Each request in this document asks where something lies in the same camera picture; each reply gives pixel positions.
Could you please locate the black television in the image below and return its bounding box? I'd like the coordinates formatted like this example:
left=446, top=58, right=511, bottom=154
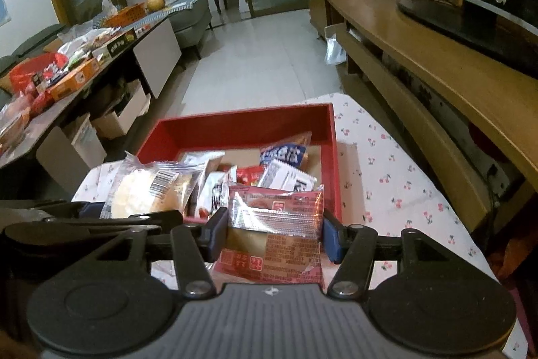
left=366, top=0, right=538, bottom=80

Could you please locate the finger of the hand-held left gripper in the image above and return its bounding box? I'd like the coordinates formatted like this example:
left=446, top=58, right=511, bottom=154
left=99, top=210, right=185, bottom=226
left=0, top=201, right=104, bottom=219

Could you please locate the wooden television cabinet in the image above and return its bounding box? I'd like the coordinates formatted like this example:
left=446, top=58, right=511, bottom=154
left=309, top=0, right=538, bottom=234

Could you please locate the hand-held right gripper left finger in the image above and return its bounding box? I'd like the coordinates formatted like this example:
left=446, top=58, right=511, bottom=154
left=84, top=208, right=229, bottom=298

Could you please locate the grey sofa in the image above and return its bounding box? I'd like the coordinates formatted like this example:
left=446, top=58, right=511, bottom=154
left=168, top=0, right=213, bottom=59

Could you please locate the red plastic bag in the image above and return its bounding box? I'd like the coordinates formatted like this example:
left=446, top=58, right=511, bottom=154
left=9, top=53, right=68, bottom=93

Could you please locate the white wafer packet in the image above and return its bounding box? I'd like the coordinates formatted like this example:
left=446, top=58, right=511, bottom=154
left=257, top=159, right=318, bottom=191

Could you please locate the white cardboard box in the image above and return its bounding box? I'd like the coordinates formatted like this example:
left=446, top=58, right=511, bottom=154
left=90, top=81, right=151, bottom=139

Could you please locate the white power strip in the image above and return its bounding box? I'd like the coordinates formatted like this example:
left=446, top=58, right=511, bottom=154
left=485, top=161, right=513, bottom=195

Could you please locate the clear plastic bag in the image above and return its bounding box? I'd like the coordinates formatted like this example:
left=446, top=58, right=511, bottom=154
left=323, top=35, right=347, bottom=66

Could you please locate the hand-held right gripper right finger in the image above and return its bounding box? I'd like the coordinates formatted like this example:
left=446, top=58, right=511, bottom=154
left=323, top=211, right=463, bottom=298

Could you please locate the blue cartoon snack packet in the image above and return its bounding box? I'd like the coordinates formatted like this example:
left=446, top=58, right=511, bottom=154
left=260, top=132, right=312, bottom=168

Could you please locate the red clear pastry packet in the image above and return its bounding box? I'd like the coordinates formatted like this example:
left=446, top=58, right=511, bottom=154
left=212, top=182, right=325, bottom=286

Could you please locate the cherry print tablecloth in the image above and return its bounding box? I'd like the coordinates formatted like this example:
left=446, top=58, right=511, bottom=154
left=71, top=92, right=528, bottom=359

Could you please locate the orange plastic basket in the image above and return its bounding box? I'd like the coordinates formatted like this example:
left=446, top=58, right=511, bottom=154
left=103, top=3, right=148, bottom=27

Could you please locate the red cardboard box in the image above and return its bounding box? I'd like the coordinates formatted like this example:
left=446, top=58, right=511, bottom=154
left=137, top=102, right=343, bottom=225

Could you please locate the low table with white panel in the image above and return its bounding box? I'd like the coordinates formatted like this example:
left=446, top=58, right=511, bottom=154
left=0, top=12, right=182, bottom=170

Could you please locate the red gummy candy packet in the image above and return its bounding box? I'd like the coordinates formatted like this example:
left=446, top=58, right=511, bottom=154
left=229, top=165, right=270, bottom=187

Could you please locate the dark and orange snack box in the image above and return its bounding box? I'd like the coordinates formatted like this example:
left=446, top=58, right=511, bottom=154
left=92, top=29, right=137, bottom=61

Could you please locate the clear round cake packet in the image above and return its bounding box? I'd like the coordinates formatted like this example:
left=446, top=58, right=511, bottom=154
left=100, top=151, right=208, bottom=219

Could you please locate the checkered cloth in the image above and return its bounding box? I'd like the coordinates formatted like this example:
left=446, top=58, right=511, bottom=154
left=134, top=0, right=206, bottom=23

